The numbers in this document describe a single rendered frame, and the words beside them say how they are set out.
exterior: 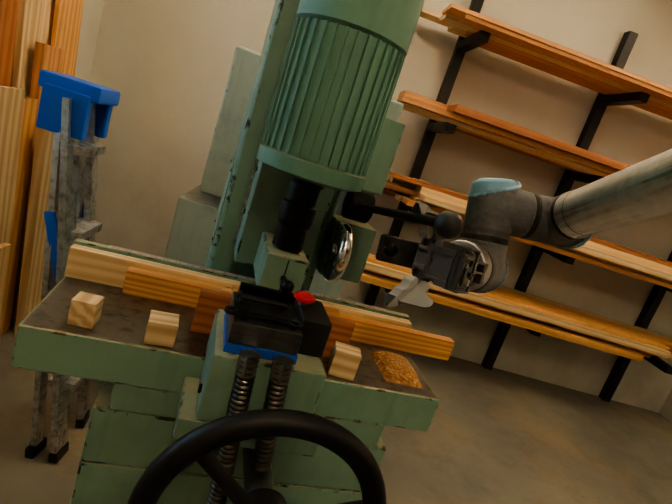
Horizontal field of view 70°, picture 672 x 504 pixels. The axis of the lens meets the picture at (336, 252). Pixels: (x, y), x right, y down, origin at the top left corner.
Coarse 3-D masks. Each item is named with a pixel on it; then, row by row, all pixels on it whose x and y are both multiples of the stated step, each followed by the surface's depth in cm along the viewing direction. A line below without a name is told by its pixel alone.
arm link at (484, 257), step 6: (456, 240) 84; (462, 240) 83; (468, 246) 82; (474, 246) 82; (480, 246) 84; (474, 252) 82; (486, 252) 84; (480, 258) 81; (486, 258) 82; (486, 270) 81; (486, 276) 82; (474, 288) 83
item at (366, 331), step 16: (128, 272) 75; (144, 272) 76; (128, 288) 76; (144, 288) 76; (160, 288) 77; (176, 288) 77; (192, 288) 78; (208, 288) 78; (176, 304) 78; (192, 304) 78; (352, 320) 85; (368, 320) 88; (352, 336) 86; (368, 336) 87; (384, 336) 88; (400, 336) 88; (416, 336) 89; (432, 336) 90; (416, 352) 90; (432, 352) 91; (448, 352) 92
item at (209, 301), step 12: (204, 288) 70; (204, 300) 70; (216, 300) 70; (228, 300) 71; (204, 312) 70; (192, 324) 71; (204, 324) 71; (336, 324) 76; (348, 324) 76; (336, 336) 76; (348, 336) 77
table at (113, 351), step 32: (64, 288) 71; (96, 288) 74; (32, 320) 60; (64, 320) 63; (128, 320) 68; (192, 320) 74; (32, 352) 60; (64, 352) 61; (96, 352) 62; (128, 352) 62; (160, 352) 63; (192, 352) 65; (128, 384) 64; (160, 384) 65; (192, 384) 64; (352, 384) 71; (384, 384) 74; (192, 416) 57; (352, 416) 73; (384, 416) 74; (416, 416) 75; (288, 448) 61
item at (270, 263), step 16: (272, 240) 82; (256, 256) 87; (272, 256) 75; (288, 256) 76; (304, 256) 79; (256, 272) 81; (272, 272) 75; (288, 272) 76; (304, 272) 77; (272, 288) 76
